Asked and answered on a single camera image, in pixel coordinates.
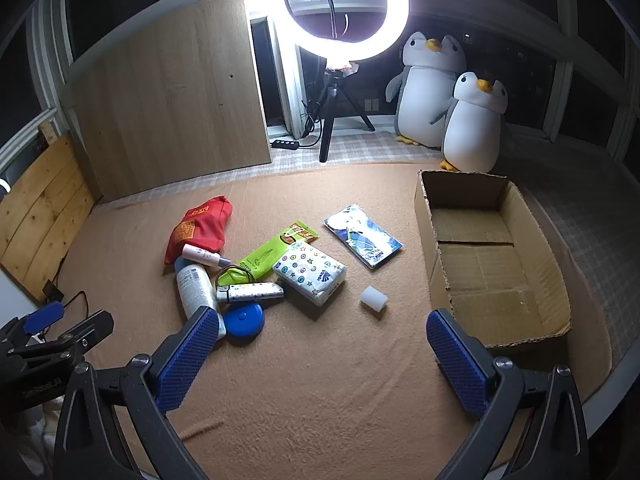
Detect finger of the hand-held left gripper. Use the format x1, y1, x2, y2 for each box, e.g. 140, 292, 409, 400
20, 310, 115, 361
0, 301, 65, 348

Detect green glove packet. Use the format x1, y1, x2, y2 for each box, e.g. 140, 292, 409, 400
216, 220, 319, 286

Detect large wooden board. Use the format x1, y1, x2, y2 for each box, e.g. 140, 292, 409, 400
67, 0, 273, 203

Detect white patterned slim case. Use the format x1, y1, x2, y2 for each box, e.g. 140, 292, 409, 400
216, 281, 285, 305

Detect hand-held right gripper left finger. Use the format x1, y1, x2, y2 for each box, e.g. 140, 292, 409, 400
52, 305, 226, 480

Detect pine plank panel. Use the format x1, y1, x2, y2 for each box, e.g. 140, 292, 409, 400
0, 132, 97, 303

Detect small penguin plush toy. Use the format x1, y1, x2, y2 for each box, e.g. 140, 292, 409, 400
430, 71, 509, 173

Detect blue round tape measure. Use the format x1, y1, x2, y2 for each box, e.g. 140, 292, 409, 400
223, 302, 265, 342

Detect small translucent white cup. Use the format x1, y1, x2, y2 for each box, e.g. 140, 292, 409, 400
360, 285, 390, 313

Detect black tripod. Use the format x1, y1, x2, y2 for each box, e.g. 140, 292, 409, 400
314, 0, 376, 163

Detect blue carded keychain packet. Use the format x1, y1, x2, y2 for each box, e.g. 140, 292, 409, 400
323, 204, 404, 270

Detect large penguin plush toy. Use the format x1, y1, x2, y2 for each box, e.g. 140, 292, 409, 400
385, 31, 468, 148

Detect patterned tissue pack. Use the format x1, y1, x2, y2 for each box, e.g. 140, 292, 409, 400
272, 240, 347, 307

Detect cardboard box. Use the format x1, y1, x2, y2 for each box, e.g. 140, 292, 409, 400
413, 169, 572, 351

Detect black cable bundle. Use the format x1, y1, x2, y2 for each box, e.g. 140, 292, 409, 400
299, 100, 326, 148

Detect white sliding door frame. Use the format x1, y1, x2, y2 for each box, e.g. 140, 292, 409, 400
248, 12, 313, 141

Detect brown hair ties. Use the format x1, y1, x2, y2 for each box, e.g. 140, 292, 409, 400
215, 265, 256, 286

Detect red fabric pouch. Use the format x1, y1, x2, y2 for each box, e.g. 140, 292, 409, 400
164, 196, 234, 267

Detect black power adapter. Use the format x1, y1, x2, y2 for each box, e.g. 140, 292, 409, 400
42, 280, 88, 311

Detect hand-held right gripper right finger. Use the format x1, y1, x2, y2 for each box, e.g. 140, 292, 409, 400
425, 308, 591, 480

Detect white ring light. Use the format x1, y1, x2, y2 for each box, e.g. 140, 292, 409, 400
266, 0, 411, 61

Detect pink bottle with grey cap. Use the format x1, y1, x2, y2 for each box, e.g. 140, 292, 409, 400
181, 243, 233, 267

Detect white lotion bottle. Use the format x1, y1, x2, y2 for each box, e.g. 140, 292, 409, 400
175, 257, 227, 338

